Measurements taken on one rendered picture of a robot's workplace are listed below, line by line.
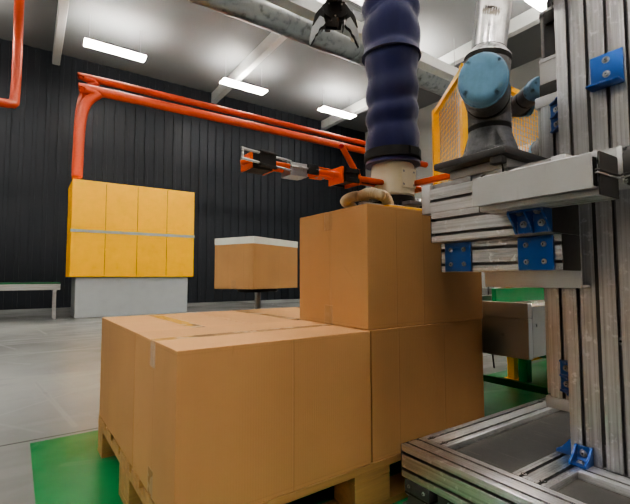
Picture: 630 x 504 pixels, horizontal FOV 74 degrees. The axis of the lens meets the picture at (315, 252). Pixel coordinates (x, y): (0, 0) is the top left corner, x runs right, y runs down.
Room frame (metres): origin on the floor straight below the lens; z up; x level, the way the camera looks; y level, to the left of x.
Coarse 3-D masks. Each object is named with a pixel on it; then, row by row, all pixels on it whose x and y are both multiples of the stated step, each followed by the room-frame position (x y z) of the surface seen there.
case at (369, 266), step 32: (320, 224) 1.51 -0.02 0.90; (352, 224) 1.36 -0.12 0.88; (384, 224) 1.35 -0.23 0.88; (416, 224) 1.43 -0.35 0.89; (320, 256) 1.51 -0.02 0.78; (352, 256) 1.36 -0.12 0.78; (384, 256) 1.35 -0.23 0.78; (416, 256) 1.43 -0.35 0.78; (320, 288) 1.51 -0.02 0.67; (352, 288) 1.36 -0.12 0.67; (384, 288) 1.34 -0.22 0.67; (416, 288) 1.43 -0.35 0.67; (448, 288) 1.53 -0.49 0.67; (480, 288) 1.64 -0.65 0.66; (320, 320) 1.52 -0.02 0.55; (352, 320) 1.37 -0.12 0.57; (384, 320) 1.34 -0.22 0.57; (416, 320) 1.43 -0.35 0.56; (448, 320) 1.52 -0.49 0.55
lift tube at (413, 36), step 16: (368, 0) 1.58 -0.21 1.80; (400, 0) 1.53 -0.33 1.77; (416, 0) 1.57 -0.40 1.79; (368, 16) 1.59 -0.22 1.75; (384, 16) 1.54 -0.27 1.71; (400, 16) 1.53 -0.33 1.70; (416, 16) 1.58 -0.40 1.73; (368, 32) 1.58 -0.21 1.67; (384, 32) 1.55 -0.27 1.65; (400, 32) 1.54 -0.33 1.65; (416, 32) 1.57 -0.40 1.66; (368, 48) 1.59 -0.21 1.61; (416, 48) 1.57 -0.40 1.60
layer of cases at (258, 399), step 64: (128, 320) 1.62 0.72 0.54; (192, 320) 1.62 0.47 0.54; (256, 320) 1.61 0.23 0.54; (128, 384) 1.33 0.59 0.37; (192, 384) 0.97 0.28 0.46; (256, 384) 1.07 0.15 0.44; (320, 384) 1.18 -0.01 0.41; (384, 384) 1.33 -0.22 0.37; (448, 384) 1.52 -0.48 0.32; (128, 448) 1.32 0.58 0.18; (192, 448) 0.97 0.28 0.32; (256, 448) 1.07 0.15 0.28; (320, 448) 1.18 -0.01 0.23; (384, 448) 1.33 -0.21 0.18
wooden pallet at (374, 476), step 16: (112, 448) 1.51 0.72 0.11; (128, 464) 1.30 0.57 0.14; (368, 464) 1.29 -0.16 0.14; (384, 464) 1.33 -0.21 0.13; (128, 480) 1.30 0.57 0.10; (336, 480) 1.21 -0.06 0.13; (352, 480) 1.26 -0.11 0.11; (368, 480) 1.29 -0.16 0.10; (384, 480) 1.33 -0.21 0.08; (400, 480) 1.45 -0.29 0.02; (128, 496) 1.30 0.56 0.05; (144, 496) 1.15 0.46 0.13; (288, 496) 1.12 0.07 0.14; (304, 496) 1.15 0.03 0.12; (336, 496) 1.33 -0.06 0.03; (352, 496) 1.26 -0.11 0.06; (368, 496) 1.29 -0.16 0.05; (384, 496) 1.33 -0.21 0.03; (400, 496) 1.37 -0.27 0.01
